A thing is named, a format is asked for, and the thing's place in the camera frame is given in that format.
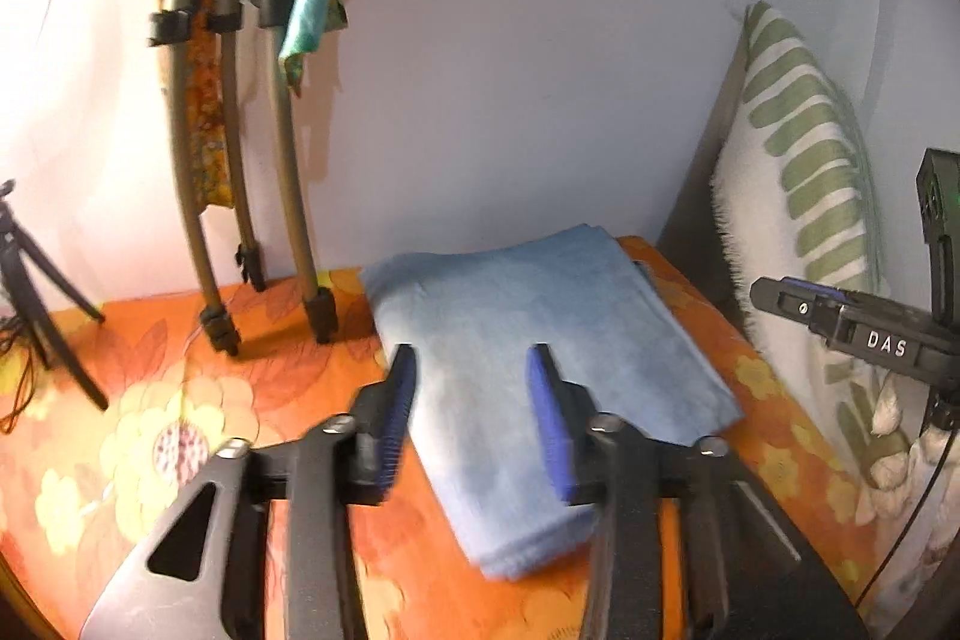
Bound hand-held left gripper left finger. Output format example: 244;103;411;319
79;344;418;640

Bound orange patterned cloth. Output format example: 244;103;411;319
178;0;230;215

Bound orange floral tablecloth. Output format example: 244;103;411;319
0;235;901;640

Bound green striped white pillow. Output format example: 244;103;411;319
709;0;952;633

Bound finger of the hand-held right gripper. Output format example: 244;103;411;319
750;276;842;342

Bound person's right hand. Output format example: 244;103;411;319
862;377;929;492

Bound light blue denim pants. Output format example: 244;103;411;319
360;224;745;585

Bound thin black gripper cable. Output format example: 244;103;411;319
859;430;950;611

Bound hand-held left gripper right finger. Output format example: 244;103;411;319
525;344;871;640

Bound small black tripod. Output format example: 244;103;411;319
0;179;110;413

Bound dark headboard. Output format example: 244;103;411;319
656;59;752;341

